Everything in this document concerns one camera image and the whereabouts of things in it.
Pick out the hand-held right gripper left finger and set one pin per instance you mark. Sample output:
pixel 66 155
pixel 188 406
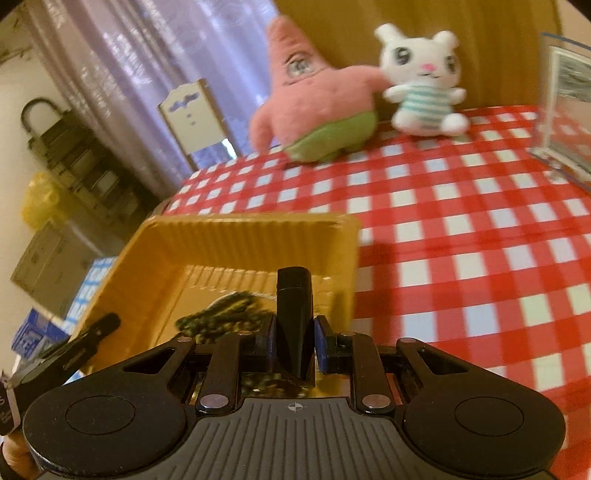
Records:
pixel 265 344

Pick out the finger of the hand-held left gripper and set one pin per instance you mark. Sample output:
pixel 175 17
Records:
pixel 87 339

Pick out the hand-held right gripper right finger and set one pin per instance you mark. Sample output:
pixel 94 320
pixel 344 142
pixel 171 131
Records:
pixel 323 346

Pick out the black glossy hair clip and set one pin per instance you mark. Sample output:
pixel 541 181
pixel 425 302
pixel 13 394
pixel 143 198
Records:
pixel 294 323

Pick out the gold plastic tray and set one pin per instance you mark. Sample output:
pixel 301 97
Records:
pixel 207 249

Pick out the person's left hand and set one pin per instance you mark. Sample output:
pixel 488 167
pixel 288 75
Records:
pixel 21 457

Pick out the blue printed box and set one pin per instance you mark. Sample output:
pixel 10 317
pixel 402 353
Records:
pixel 34 334

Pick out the grey cardboard box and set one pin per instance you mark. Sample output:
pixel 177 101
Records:
pixel 51 263

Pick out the yellow plastic bag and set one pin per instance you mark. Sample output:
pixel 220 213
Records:
pixel 40 201

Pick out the red white checkered tablecloth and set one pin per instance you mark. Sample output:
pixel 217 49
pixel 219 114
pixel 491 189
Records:
pixel 461 221

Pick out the white wooden chair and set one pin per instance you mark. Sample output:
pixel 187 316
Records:
pixel 194 120

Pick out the pink starfish plush toy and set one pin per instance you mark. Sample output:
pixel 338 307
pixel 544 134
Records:
pixel 314 101

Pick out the white bunny plush toy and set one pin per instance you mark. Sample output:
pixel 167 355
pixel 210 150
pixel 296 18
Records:
pixel 422 92

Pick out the sheer lilac curtain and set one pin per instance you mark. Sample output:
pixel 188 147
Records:
pixel 152 60

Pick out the wooden panel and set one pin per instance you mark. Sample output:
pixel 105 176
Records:
pixel 351 32

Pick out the clear acrylic picture frame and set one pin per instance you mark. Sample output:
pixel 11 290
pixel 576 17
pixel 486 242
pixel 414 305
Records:
pixel 568 106

